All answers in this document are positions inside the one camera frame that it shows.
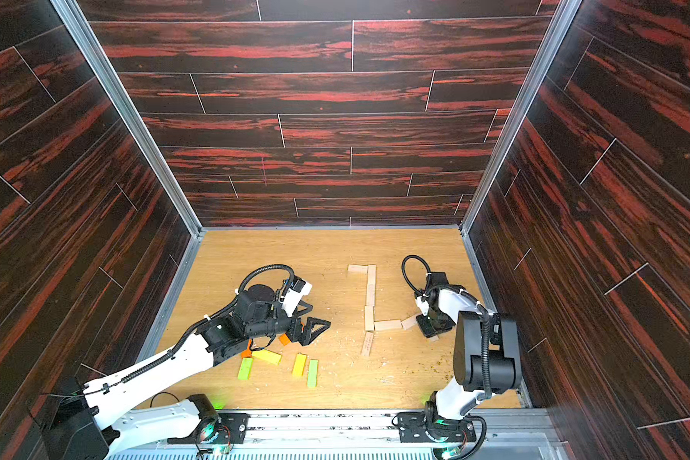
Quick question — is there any natural wood block short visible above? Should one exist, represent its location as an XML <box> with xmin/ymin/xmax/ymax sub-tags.
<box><xmin>374</xmin><ymin>320</ymin><xmax>403</xmax><ymax>332</ymax></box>

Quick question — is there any light green block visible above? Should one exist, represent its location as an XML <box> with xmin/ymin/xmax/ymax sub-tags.
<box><xmin>307</xmin><ymin>360</ymin><xmax>319</xmax><ymax>388</ymax></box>
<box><xmin>238</xmin><ymin>356</ymin><xmax>254</xmax><ymax>381</ymax></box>

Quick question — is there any dark orange block left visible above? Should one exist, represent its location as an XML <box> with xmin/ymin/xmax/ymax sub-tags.
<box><xmin>241</xmin><ymin>340</ymin><xmax>253</xmax><ymax>358</ymax></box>

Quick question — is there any natural wood block angled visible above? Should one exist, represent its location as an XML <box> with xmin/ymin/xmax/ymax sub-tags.
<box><xmin>401</xmin><ymin>315</ymin><xmax>418</xmax><ymax>331</ymax></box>

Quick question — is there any light green block right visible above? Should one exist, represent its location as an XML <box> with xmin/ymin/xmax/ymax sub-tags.
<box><xmin>307</xmin><ymin>360</ymin><xmax>319</xmax><ymax>388</ymax></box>

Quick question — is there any yellow block lying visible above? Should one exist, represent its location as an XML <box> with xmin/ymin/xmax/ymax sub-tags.
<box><xmin>251</xmin><ymin>350</ymin><xmax>283</xmax><ymax>365</ymax></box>

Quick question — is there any natural wood block printed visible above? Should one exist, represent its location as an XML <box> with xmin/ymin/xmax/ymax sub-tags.
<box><xmin>348</xmin><ymin>264</ymin><xmax>368</xmax><ymax>273</ymax></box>

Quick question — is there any light green block left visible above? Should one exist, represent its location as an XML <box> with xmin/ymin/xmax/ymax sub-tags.
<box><xmin>238</xmin><ymin>356</ymin><xmax>254</xmax><ymax>381</ymax></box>

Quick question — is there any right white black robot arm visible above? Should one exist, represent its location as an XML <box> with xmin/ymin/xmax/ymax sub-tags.
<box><xmin>399</xmin><ymin>255</ymin><xmax>522</xmax><ymax>444</ymax></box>

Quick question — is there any natural wood block long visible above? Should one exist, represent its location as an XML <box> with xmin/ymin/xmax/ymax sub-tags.
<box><xmin>366</xmin><ymin>264</ymin><xmax>377</xmax><ymax>307</ymax></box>

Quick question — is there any yellow block small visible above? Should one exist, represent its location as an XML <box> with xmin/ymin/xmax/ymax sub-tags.
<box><xmin>291</xmin><ymin>354</ymin><xmax>308</xmax><ymax>378</ymax></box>

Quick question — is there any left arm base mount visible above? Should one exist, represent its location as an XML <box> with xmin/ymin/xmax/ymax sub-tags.
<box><xmin>167</xmin><ymin>412</ymin><xmax>250</xmax><ymax>447</ymax></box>

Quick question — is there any natural wood block bottom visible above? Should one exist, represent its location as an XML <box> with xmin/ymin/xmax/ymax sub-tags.
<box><xmin>361</xmin><ymin>331</ymin><xmax>375</xmax><ymax>357</ymax></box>

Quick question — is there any front aluminium rail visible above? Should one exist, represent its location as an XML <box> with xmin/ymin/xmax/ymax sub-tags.
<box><xmin>113</xmin><ymin>409</ymin><xmax>570</xmax><ymax>459</ymax></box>

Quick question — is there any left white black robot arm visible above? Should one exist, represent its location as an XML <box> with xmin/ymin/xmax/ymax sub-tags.
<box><xmin>42</xmin><ymin>264</ymin><xmax>331</xmax><ymax>459</ymax></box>

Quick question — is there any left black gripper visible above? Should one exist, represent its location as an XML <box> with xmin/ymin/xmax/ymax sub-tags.
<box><xmin>245</xmin><ymin>301</ymin><xmax>330</xmax><ymax>346</ymax></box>

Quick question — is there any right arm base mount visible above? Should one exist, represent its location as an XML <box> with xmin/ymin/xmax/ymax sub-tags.
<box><xmin>391</xmin><ymin>410</ymin><xmax>479</xmax><ymax>444</ymax></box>

